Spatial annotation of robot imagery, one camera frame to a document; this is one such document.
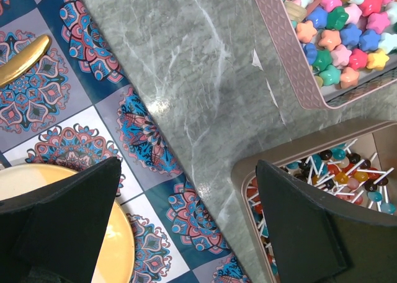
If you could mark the yellow round plate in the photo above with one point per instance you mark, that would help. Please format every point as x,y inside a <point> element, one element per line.
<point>117,254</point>

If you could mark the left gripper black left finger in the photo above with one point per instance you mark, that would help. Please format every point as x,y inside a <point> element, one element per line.
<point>59,227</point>

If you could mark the pink tin of star candies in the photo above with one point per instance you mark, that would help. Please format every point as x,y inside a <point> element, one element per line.
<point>334,51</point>

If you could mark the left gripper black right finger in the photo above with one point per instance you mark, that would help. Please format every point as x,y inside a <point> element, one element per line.
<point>317,237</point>

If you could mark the patterned mandala placemat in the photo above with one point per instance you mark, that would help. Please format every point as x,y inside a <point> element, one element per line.
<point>74,108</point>

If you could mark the gold knife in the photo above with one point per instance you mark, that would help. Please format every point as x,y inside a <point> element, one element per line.
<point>25,59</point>

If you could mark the gold tin of lollipops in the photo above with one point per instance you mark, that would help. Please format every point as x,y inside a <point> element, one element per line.
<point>354,161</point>

